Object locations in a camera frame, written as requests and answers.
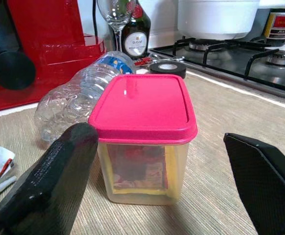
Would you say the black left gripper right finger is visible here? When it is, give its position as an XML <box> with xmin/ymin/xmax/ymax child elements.
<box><xmin>223</xmin><ymin>132</ymin><xmax>285</xmax><ymax>235</ymax></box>

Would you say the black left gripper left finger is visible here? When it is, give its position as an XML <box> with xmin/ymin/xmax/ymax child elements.
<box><xmin>0</xmin><ymin>122</ymin><xmax>100</xmax><ymax>235</ymax></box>

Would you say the beige counter mat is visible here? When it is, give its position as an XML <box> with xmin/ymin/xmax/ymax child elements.
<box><xmin>0</xmin><ymin>70</ymin><xmax>285</xmax><ymax>235</ymax></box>

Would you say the clear plastic water bottle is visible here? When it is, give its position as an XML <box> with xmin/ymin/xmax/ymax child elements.
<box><xmin>34</xmin><ymin>50</ymin><xmax>137</xmax><ymax>144</ymax></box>

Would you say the pink lid plastic container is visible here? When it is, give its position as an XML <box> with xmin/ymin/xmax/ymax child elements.
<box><xmin>88</xmin><ymin>74</ymin><xmax>198</xmax><ymax>206</ymax></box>

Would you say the steel gas hob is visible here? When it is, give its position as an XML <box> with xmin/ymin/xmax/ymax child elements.
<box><xmin>148</xmin><ymin>35</ymin><xmax>285</xmax><ymax>103</ymax></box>

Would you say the black tape roll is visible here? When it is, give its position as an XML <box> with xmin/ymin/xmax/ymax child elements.
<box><xmin>148</xmin><ymin>62</ymin><xmax>187</xmax><ymax>79</ymax></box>

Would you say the red coffee machine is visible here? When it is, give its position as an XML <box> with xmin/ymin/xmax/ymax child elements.
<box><xmin>0</xmin><ymin>0</ymin><xmax>108</xmax><ymax>115</ymax></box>

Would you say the yellow red label jar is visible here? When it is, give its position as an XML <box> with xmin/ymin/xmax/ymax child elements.
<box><xmin>264</xmin><ymin>8</ymin><xmax>285</xmax><ymax>41</ymax></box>

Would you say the dark liquor bottle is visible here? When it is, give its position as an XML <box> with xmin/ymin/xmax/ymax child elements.
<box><xmin>121</xmin><ymin>0</ymin><xmax>152</xmax><ymax>59</ymax></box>

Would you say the white cooking pot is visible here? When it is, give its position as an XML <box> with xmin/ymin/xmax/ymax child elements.
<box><xmin>177</xmin><ymin>0</ymin><xmax>260</xmax><ymax>41</ymax></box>

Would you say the clear wine glass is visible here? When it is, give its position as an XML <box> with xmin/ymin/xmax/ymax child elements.
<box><xmin>97</xmin><ymin>0</ymin><xmax>137</xmax><ymax>53</ymax></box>

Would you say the black portafilter handle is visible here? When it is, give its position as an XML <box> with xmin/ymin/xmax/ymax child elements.
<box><xmin>0</xmin><ymin>34</ymin><xmax>37</xmax><ymax>90</ymax></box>

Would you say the red handled gas lighter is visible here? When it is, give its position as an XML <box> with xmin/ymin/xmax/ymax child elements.
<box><xmin>134</xmin><ymin>54</ymin><xmax>185</xmax><ymax>66</ymax></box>

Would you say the black power cable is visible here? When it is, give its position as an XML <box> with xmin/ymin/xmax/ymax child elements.
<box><xmin>92</xmin><ymin>0</ymin><xmax>99</xmax><ymax>37</ymax></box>

